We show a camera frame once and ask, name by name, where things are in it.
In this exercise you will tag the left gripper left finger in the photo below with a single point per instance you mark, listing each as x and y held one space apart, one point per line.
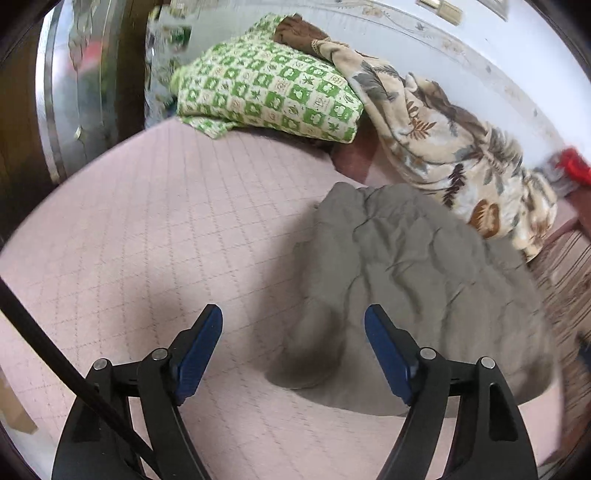
89 449

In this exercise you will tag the grey-brown hooded puffer coat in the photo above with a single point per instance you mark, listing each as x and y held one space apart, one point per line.
436 277

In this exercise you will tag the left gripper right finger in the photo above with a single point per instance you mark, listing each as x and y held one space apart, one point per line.
490 439

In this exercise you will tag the beige wall switch plates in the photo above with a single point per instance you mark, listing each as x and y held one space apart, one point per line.
444 10

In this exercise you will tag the brown knitted cloth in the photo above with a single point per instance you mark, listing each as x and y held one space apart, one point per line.
293 31

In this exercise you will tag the stained glass wooden door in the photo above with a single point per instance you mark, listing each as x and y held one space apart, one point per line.
72 87

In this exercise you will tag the leaf print beige blanket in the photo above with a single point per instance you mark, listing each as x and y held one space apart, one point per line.
471 167

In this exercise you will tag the green white patterned pillow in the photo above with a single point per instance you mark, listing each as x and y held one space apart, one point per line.
252 81

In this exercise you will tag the grey cloth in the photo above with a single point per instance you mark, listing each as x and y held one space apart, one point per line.
557 177

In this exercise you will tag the red cloth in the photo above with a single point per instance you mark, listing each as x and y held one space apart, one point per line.
574 166

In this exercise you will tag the floral patterned curtain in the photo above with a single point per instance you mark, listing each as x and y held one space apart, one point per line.
166 40

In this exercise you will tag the striped floral beige cushion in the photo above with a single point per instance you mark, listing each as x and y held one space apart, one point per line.
562 272

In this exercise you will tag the pink quilted bed mattress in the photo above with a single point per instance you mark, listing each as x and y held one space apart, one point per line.
128 251

